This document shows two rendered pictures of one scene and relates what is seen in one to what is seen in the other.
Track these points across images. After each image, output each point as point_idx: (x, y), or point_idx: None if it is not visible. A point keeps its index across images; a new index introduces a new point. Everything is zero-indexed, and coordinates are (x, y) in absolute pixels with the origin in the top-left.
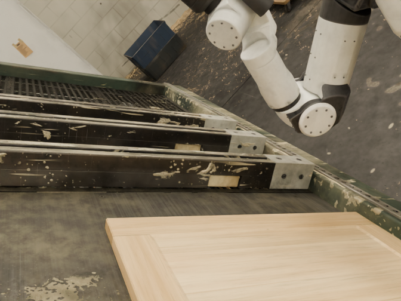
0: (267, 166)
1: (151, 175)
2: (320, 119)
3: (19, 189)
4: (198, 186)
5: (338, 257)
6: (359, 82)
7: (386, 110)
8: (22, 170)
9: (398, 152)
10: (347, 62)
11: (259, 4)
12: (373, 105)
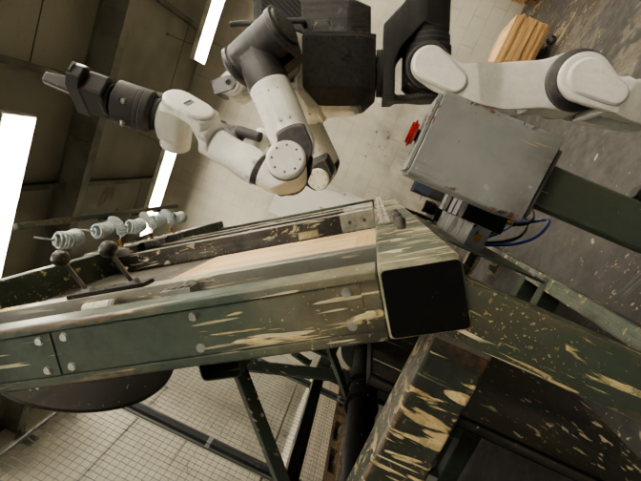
0: (333, 219)
1: (262, 240)
2: (318, 178)
3: (203, 259)
4: (292, 240)
5: (310, 246)
6: (576, 126)
7: (594, 142)
8: (202, 250)
9: (599, 180)
10: (315, 142)
11: (253, 137)
12: (584, 143)
